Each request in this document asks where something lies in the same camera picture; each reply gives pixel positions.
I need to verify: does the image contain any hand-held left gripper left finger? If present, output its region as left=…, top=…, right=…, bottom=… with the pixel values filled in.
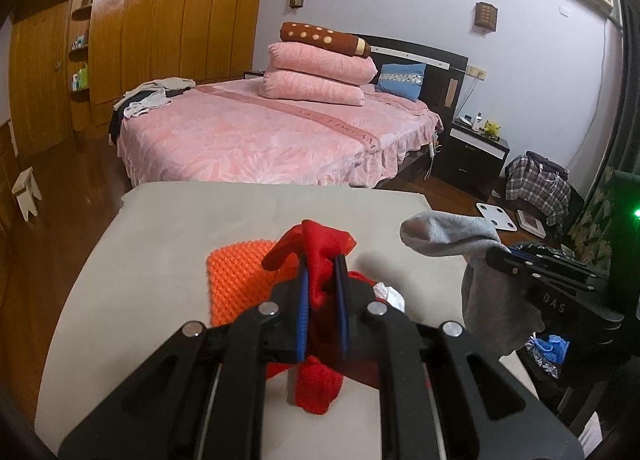
left=57, top=255, right=308, bottom=460

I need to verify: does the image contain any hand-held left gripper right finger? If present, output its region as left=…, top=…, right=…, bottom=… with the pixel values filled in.
left=334, top=255, right=585, bottom=460

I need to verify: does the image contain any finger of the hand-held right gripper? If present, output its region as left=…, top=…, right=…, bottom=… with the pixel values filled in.
left=510, top=245, right=609, bottom=278
left=486, top=246, right=602, bottom=294

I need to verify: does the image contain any red sock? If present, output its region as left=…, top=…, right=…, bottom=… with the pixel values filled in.
left=262, top=220, right=387, bottom=416

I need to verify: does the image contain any black bagged trash bin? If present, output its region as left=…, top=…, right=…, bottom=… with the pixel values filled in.
left=510, top=240, right=606, bottom=436

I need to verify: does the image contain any grey sock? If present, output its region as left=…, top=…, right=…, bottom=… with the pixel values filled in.
left=400, top=213, right=546, bottom=356

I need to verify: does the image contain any dark floral curtain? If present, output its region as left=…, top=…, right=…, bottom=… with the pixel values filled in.
left=570, top=0, right=640, bottom=261

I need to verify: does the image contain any pink framed floor scale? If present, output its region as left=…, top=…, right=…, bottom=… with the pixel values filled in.
left=516, top=209, right=546, bottom=239

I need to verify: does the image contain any white crumpled tissue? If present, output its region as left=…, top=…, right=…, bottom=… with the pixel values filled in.
left=372, top=283, right=406, bottom=312

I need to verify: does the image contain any blue crumpled wrapper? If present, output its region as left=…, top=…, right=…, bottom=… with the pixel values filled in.
left=530, top=335, right=571, bottom=364

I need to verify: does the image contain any white bathroom scale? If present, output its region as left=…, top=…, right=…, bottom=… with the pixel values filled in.
left=475, top=201, right=516, bottom=232

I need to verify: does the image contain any orange foam mesh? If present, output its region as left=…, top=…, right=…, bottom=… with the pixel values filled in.
left=206, top=240, right=281, bottom=328

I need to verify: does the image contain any plaid bag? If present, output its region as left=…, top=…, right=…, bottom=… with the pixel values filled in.
left=505, top=151, right=572, bottom=227

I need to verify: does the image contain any dark nightstand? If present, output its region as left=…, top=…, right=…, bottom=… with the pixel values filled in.
left=432, top=119, right=511, bottom=196

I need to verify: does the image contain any pink covered bed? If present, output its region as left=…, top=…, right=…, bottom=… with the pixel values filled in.
left=109, top=78, right=445, bottom=189

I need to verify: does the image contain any dark wooden headboard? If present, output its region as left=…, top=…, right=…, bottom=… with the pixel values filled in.
left=357, top=34, right=469, bottom=121

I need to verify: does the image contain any blue pillow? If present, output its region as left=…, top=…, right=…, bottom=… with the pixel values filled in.
left=375, top=63, right=427, bottom=102

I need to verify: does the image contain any pink pillow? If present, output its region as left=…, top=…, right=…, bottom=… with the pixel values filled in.
left=258, top=69, right=366, bottom=106
left=267, top=43, right=379, bottom=88

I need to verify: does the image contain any pile of clothes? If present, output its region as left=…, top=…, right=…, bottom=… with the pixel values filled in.
left=112, top=77, right=197, bottom=120

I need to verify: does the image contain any brown dotted pillow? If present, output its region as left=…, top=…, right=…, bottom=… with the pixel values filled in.
left=279, top=22, right=372, bottom=58

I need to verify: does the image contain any wooden wardrobe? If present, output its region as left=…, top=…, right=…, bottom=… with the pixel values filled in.
left=10, top=0, right=271, bottom=142

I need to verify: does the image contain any large brown wall lamp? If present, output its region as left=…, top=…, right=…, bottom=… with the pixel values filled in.
left=474, top=2, right=497, bottom=32

